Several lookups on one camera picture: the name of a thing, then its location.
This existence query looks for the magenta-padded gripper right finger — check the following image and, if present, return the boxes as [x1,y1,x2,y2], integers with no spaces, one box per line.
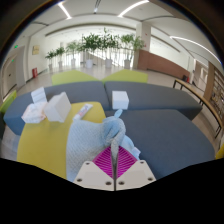
[115,146,157,192]

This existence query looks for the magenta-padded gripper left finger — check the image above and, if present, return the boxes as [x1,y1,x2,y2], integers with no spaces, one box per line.
[73,146,116,192]

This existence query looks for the light blue towel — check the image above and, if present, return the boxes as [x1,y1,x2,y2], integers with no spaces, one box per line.
[65,109,142,183]

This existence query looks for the blue-grey upholstered bench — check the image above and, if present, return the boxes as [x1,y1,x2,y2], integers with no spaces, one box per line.
[3,80,110,136]
[104,80,203,121]
[105,109,216,181]

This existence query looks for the small white tube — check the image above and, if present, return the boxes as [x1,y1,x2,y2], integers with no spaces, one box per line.
[72,103,94,121]

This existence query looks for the white cube box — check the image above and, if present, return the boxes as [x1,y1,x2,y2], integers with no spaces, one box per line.
[111,90,130,111]

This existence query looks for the white tissue box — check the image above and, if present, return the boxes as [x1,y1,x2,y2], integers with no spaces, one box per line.
[44,92,72,123]

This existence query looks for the green upholstered bench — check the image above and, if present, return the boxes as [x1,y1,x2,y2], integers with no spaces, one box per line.
[101,68,149,84]
[51,69,101,86]
[0,89,18,114]

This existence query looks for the stack of white tissue packs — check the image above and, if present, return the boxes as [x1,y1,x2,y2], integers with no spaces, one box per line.
[30,86,48,104]

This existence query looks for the row of potted plants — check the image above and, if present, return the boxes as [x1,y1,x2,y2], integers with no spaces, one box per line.
[45,28,147,71]

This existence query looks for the ceiling strip lights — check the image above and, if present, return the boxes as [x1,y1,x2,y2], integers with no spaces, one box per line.
[57,0,218,64]

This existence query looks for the wooden bench with black frame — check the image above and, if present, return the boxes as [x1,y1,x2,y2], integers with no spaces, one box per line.
[172,78,224,139]

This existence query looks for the yellowish wall picture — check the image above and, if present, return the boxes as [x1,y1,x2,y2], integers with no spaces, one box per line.
[31,44,40,56]

